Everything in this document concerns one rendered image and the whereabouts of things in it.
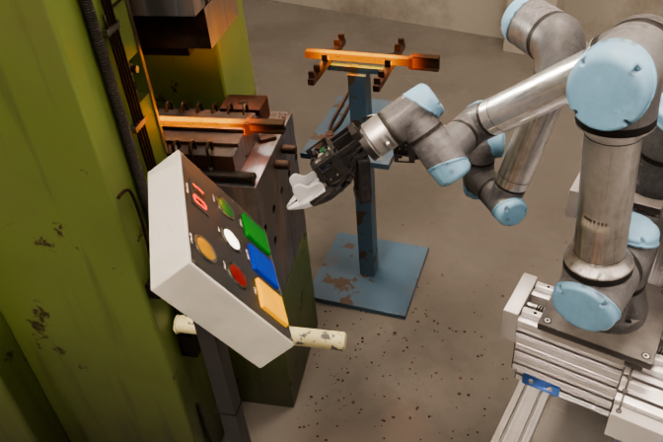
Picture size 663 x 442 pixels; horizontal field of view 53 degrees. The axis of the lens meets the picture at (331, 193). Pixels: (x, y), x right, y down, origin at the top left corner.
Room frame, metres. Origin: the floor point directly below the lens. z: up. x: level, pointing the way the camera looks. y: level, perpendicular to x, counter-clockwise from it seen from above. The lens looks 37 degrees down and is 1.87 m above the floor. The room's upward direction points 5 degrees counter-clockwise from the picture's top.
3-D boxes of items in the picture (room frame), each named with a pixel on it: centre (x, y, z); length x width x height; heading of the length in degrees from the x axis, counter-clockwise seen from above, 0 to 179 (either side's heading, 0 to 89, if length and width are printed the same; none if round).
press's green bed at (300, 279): (1.59, 0.41, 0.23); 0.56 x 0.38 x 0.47; 76
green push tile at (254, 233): (1.04, 0.17, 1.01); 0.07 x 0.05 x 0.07; 11
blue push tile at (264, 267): (0.95, 0.15, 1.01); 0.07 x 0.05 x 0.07; 11
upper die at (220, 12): (1.54, 0.42, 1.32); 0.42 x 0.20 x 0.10; 76
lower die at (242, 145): (1.54, 0.42, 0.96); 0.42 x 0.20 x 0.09; 76
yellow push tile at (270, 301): (0.85, 0.13, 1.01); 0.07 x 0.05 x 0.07; 11
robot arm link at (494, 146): (1.36, -0.38, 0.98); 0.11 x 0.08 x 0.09; 76
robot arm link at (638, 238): (0.93, -0.55, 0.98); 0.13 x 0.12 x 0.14; 138
